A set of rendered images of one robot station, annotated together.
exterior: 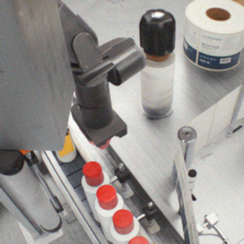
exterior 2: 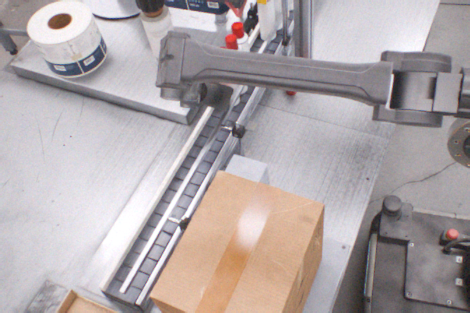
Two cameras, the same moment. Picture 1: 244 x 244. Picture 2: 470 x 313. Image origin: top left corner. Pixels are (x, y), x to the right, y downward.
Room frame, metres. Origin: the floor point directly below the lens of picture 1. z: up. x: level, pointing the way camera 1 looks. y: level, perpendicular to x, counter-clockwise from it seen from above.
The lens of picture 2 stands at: (1.05, 1.07, 2.02)
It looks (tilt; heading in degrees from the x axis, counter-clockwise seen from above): 54 degrees down; 240
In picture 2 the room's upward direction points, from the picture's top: 11 degrees counter-clockwise
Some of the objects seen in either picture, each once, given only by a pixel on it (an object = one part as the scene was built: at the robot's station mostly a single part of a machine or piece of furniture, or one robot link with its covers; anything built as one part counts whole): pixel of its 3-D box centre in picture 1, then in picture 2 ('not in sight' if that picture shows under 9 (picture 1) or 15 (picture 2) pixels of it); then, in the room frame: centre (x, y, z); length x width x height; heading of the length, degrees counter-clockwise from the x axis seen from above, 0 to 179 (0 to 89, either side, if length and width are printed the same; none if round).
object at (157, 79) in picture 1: (157, 65); (157, 21); (0.57, -0.11, 1.03); 0.09 x 0.09 x 0.30
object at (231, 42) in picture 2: not in sight; (235, 65); (0.49, 0.17, 0.98); 0.05 x 0.05 x 0.20
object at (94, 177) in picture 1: (99, 194); (266, 11); (0.28, 0.05, 0.98); 0.05 x 0.05 x 0.20
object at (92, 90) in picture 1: (93, 83); not in sight; (0.38, 0.03, 1.19); 0.07 x 0.06 x 0.07; 128
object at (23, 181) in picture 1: (33, 196); not in sight; (0.19, 0.12, 1.18); 0.04 x 0.04 x 0.21
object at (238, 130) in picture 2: not in sight; (233, 138); (0.64, 0.32, 0.91); 0.07 x 0.03 x 0.16; 117
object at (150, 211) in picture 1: (144, 217); (257, 18); (0.25, -0.03, 0.89); 0.06 x 0.03 x 0.12; 117
